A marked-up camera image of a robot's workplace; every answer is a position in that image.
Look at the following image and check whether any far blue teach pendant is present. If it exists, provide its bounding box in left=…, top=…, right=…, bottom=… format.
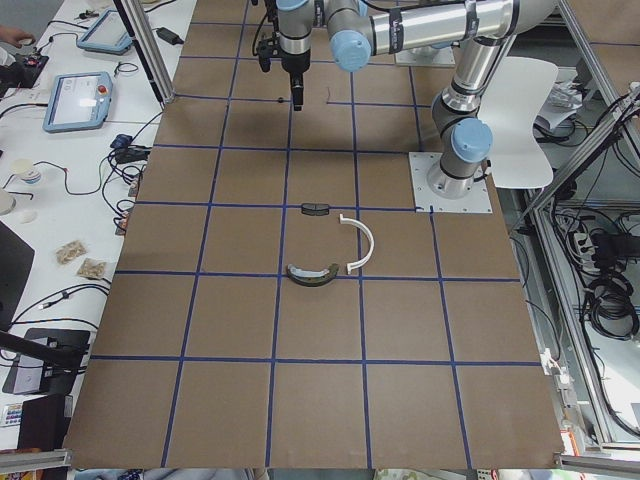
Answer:
left=76, top=9, right=132, bottom=55

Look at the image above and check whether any near blue teach pendant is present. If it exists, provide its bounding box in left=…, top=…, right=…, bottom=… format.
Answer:
left=43, top=71, right=113, bottom=133

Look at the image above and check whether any green brake shoe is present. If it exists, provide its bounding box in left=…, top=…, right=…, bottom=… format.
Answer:
left=286, top=263, right=339, bottom=287

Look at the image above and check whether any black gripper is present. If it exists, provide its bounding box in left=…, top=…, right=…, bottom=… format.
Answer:
left=280, top=50, right=310, bottom=111

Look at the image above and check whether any white curved plastic part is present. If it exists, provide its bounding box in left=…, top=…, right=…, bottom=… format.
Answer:
left=339, top=214, right=376, bottom=275

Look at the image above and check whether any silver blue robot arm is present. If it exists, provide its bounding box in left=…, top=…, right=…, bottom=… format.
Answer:
left=255, top=0, right=556, bottom=199

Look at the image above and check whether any white plastic chair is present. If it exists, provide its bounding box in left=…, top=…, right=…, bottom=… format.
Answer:
left=478, top=56, right=558, bottom=189

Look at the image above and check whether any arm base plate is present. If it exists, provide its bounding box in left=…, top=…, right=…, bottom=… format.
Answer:
left=395, top=46, right=455, bottom=68
left=409, top=152, right=492, bottom=214

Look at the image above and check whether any aluminium frame post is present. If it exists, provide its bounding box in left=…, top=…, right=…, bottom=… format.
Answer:
left=114, top=0, right=175, bottom=105

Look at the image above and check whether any blue teach pendant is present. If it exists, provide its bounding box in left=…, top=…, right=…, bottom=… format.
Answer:
left=76, top=9, right=132, bottom=55
left=43, top=71, right=113, bottom=133

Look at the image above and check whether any black brake pad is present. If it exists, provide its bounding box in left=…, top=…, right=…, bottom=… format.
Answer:
left=300, top=203, right=330, bottom=216

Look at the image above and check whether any black power adapter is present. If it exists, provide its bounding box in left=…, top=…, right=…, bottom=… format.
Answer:
left=156, top=27, right=184, bottom=45

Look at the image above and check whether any black monitor stand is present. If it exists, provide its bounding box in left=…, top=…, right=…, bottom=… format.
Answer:
left=1, top=328, right=90, bottom=395

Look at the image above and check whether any person hand at desk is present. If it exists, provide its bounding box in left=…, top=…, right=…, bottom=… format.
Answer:
left=0, top=25, right=35, bottom=49

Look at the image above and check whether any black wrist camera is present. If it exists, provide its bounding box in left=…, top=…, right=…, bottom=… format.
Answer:
left=253, top=33, right=281, bottom=73

